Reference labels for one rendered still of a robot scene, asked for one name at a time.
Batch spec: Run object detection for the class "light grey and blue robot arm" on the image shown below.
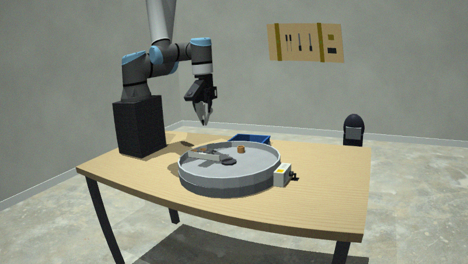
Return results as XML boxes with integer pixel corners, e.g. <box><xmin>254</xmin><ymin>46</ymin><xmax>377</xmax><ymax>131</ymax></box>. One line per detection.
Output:
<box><xmin>121</xmin><ymin>0</ymin><xmax>213</xmax><ymax>103</ymax></box>

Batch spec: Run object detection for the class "blue open crate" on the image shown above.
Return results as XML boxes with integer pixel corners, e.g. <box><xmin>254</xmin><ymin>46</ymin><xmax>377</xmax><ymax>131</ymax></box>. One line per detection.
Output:
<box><xmin>228</xmin><ymin>134</ymin><xmax>271</xmax><ymax>145</ymax></box>

